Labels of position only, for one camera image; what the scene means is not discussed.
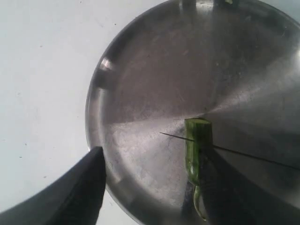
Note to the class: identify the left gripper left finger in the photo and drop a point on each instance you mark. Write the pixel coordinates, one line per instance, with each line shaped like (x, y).
(74, 199)

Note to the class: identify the green chili pepper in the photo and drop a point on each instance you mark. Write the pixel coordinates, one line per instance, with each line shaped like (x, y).
(198, 137)

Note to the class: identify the round steel plate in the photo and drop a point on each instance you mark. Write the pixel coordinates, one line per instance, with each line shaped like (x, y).
(234, 63)

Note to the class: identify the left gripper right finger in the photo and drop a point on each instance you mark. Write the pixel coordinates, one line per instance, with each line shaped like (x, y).
(232, 199)

